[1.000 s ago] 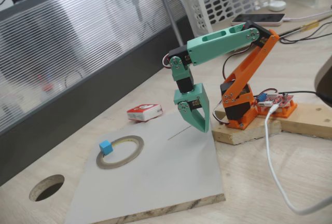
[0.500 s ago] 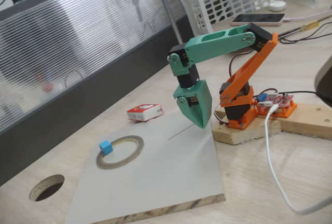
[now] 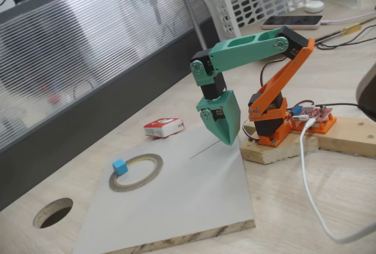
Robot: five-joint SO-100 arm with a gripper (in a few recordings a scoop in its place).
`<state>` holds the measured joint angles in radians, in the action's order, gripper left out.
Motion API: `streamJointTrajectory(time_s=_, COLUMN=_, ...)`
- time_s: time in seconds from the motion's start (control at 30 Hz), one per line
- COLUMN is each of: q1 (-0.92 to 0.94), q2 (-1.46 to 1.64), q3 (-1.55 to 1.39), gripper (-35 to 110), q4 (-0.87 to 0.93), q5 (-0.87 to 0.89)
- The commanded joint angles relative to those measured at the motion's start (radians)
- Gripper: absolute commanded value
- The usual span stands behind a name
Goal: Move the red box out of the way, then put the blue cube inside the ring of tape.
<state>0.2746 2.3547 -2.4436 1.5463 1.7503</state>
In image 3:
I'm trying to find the red snowman print box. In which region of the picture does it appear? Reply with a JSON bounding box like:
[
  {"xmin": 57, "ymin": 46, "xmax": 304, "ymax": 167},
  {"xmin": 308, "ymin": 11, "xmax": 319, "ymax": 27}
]
[{"xmin": 143, "ymin": 116, "xmax": 185, "ymax": 139}]

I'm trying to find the blue cube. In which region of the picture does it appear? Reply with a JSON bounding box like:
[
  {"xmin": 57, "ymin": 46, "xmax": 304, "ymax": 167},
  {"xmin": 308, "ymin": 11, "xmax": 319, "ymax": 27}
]
[{"xmin": 111, "ymin": 158, "xmax": 129, "ymax": 176}]

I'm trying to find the thick wooden base block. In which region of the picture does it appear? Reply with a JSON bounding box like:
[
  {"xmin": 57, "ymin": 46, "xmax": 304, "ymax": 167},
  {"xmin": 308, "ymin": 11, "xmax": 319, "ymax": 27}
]
[{"xmin": 239, "ymin": 123, "xmax": 320, "ymax": 165}]

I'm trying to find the white laminated wooden board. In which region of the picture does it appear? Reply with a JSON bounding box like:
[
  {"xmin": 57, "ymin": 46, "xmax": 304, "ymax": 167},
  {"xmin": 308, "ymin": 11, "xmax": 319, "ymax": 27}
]
[{"xmin": 72, "ymin": 124, "xmax": 256, "ymax": 254}]

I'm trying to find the red controller circuit board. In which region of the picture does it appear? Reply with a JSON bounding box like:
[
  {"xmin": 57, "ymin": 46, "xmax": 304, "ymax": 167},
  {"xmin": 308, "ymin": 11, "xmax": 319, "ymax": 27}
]
[{"xmin": 290, "ymin": 103, "xmax": 334, "ymax": 122}]

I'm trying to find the white perforated plastic basket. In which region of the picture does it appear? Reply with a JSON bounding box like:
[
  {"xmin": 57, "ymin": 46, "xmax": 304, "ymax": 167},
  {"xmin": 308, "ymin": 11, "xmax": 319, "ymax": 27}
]
[{"xmin": 201, "ymin": 0, "xmax": 361, "ymax": 48}]

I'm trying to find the smartphone with pale case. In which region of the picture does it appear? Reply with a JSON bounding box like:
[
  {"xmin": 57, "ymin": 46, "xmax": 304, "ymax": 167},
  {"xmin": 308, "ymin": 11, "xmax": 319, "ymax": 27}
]
[{"xmin": 261, "ymin": 15, "xmax": 324, "ymax": 31}]

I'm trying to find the long wooden base plank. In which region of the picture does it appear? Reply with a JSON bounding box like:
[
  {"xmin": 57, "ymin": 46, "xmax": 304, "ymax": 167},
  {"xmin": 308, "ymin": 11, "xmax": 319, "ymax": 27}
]
[{"xmin": 317, "ymin": 116, "xmax": 376, "ymax": 159}]

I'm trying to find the brown cardboard sheet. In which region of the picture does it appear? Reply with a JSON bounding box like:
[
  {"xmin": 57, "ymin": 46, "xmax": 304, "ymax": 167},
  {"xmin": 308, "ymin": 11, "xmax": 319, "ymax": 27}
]
[{"xmin": 242, "ymin": 8, "xmax": 376, "ymax": 45}]

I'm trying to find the white earbuds case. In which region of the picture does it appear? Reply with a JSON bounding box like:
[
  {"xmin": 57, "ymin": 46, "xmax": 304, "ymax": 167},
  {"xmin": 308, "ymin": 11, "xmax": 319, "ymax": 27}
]
[{"xmin": 304, "ymin": 0, "xmax": 325, "ymax": 14}]

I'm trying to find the frosted glass desk partition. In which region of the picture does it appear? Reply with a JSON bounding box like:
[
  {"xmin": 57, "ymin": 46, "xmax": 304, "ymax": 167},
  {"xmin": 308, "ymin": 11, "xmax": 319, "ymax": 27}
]
[{"xmin": 0, "ymin": 0, "xmax": 224, "ymax": 212}]

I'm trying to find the grey rounded blurry object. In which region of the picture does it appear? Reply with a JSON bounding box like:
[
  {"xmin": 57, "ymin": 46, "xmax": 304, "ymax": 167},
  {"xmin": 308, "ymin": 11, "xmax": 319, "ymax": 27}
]
[{"xmin": 355, "ymin": 62, "xmax": 376, "ymax": 113}]

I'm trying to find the white usb cable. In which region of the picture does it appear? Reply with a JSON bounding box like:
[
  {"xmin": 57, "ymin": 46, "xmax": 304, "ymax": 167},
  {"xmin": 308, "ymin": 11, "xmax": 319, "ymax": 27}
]
[{"xmin": 298, "ymin": 118, "xmax": 376, "ymax": 245}]

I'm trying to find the orange controller board mount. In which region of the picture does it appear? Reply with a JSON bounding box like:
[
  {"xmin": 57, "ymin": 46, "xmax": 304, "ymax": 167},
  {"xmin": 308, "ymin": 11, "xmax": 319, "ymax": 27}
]
[{"xmin": 289, "ymin": 112, "xmax": 337, "ymax": 135}]

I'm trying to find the metal partition post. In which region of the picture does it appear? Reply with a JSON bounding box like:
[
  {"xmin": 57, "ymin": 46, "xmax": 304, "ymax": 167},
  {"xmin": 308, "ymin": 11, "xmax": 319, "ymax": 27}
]
[{"xmin": 173, "ymin": 0, "xmax": 211, "ymax": 54}]

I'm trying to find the grey ring of tape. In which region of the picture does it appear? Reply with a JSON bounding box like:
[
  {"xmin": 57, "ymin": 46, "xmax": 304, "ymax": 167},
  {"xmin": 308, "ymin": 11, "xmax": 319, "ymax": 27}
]
[{"xmin": 109, "ymin": 153, "xmax": 164, "ymax": 192}]

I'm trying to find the thin black looped cable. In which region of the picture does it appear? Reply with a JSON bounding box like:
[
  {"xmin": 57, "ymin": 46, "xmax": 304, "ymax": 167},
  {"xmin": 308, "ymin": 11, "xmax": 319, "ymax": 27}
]
[{"xmin": 314, "ymin": 15, "xmax": 376, "ymax": 51}]

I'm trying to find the pale phone charging cable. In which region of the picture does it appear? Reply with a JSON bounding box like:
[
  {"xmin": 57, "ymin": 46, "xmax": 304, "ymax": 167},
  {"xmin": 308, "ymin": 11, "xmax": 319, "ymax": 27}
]
[{"xmin": 321, "ymin": 11, "xmax": 376, "ymax": 25}]

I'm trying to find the black power cable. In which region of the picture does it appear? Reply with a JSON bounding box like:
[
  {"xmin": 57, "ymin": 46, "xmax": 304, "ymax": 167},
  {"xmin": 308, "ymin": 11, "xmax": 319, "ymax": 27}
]
[{"xmin": 315, "ymin": 102, "xmax": 376, "ymax": 116}]

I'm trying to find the yellow handled screwdriver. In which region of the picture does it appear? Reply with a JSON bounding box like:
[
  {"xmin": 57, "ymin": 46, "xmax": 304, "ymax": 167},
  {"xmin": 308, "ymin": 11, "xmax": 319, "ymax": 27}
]
[{"xmin": 314, "ymin": 22, "xmax": 364, "ymax": 45}]

